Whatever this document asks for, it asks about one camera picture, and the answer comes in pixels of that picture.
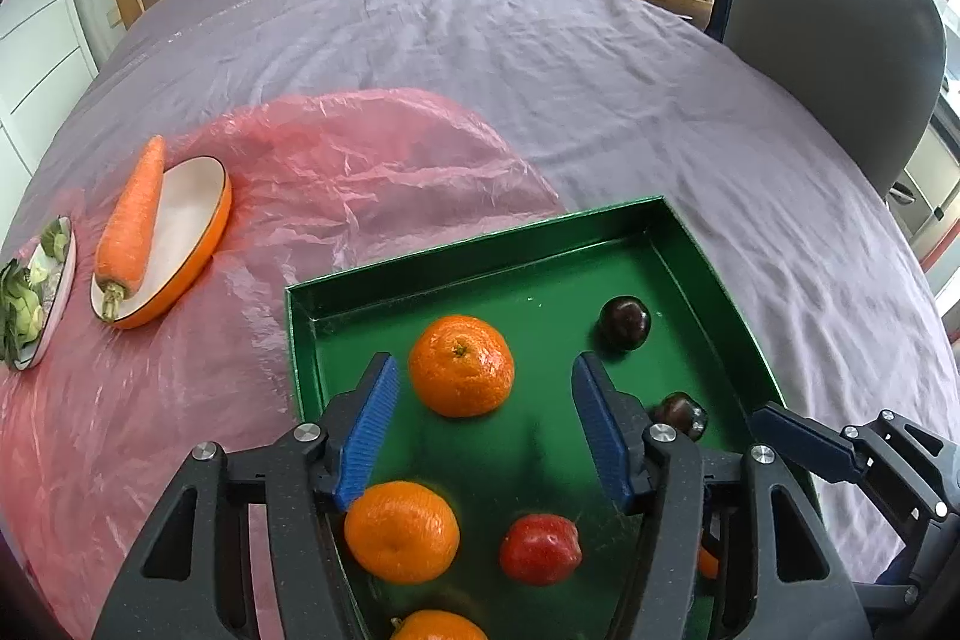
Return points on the patterned grey plate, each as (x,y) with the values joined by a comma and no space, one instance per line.
(60,280)

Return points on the pink plastic sheet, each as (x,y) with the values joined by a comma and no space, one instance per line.
(337,197)

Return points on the bok choy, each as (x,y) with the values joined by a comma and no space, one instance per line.
(22,310)

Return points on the green tray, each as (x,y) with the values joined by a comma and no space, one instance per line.
(525,280)

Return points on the carrot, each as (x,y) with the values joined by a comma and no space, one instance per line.
(131,227)

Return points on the dark plum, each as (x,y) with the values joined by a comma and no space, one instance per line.
(624,323)
(681,415)

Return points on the orange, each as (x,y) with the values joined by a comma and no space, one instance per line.
(401,531)
(461,366)
(439,627)
(707,563)

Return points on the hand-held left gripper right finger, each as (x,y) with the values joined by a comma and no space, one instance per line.
(600,434)

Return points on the grey chair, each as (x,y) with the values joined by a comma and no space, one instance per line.
(832,33)

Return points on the white wardrobe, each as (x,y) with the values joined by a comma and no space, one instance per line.
(30,70)

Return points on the orange rimmed plate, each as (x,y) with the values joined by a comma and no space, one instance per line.
(187,220)

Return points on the purple bed cover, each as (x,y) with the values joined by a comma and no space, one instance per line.
(525,48)

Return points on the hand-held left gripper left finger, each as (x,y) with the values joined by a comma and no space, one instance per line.
(369,434)

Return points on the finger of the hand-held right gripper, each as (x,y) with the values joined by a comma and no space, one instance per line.
(802,441)
(885,597)

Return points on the small red apple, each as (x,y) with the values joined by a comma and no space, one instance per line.
(540,548)

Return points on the white desk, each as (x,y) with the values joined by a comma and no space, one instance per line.
(934,175)

